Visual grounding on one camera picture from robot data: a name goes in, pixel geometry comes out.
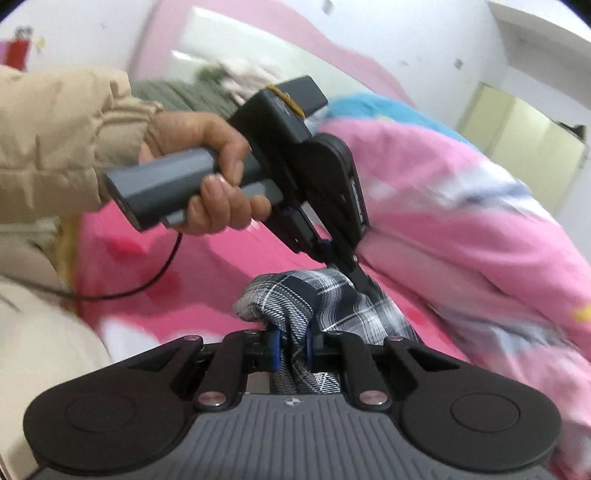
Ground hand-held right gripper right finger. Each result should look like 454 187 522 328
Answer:
305 329 463 412

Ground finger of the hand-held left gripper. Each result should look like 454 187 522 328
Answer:
318 237 386 301

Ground red wall decoration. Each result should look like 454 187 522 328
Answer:
0 28 33 71

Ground pink white headboard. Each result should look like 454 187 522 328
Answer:
127 0 416 112

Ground person's left forearm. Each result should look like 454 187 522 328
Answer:
0 65 164 224

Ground black cable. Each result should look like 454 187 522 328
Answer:
0 231 183 301

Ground pale yellow wardrobe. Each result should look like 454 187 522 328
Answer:
457 80 589 222

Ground person's torso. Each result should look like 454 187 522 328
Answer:
0 217 114 480

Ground person's left hand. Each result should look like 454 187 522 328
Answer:
139 112 273 236

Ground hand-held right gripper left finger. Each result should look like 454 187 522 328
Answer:
126 329 280 412

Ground white fluffy blanket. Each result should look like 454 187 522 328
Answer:
196 58 282 104

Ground pink floral quilt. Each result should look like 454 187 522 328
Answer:
318 92 591 462

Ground black white plaid pants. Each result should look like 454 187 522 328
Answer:
232 268 421 398

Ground green speckled blanket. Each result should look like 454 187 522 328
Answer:
131 78 250 121

